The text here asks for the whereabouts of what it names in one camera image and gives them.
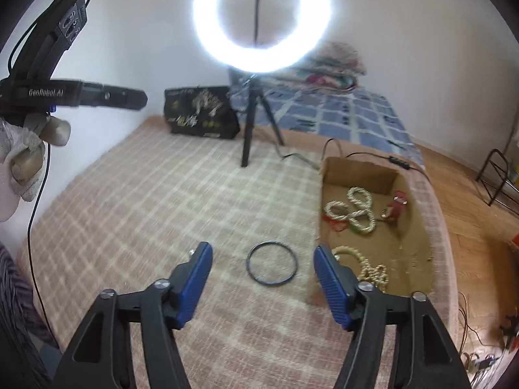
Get thin pearl necklace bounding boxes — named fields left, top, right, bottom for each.
left=332, top=244, right=391, bottom=293

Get white gloved left hand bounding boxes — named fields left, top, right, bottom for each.
left=0, top=113, right=71, bottom=222

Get floor power strip cables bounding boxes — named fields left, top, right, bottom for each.
left=457, top=290, right=518, bottom=378

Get black tripod stand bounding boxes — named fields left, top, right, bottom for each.
left=241, top=75, right=285, bottom=168

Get open cardboard box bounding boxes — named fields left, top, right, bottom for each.
left=316, top=156, right=435, bottom=296

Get red leather strap watch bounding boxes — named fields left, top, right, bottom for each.
left=381, top=191, right=408, bottom=222

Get pink plaid blanket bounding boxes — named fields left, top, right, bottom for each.
left=16, top=115, right=461, bottom=389

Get white ring light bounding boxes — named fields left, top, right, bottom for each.
left=192, top=0, right=332, bottom=74

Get black clothes rack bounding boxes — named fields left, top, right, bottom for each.
left=476, top=110, right=518, bottom=215

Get black ring light cable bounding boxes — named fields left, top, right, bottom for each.
left=279, top=137, right=431, bottom=181

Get folded floral quilt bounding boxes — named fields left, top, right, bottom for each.
left=295, top=41, right=367, bottom=89

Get thick twisted pearl necklace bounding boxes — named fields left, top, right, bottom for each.
left=323, top=186, right=379, bottom=236

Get black printed gift bag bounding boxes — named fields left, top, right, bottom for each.
left=163, top=86, right=240, bottom=140

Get blue patterned bed sheet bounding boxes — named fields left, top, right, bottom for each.
left=229, top=82, right=425, bottom=167

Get dark thin bangle ring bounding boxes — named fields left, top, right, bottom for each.
left=246, top=242, right=299, bottom=287

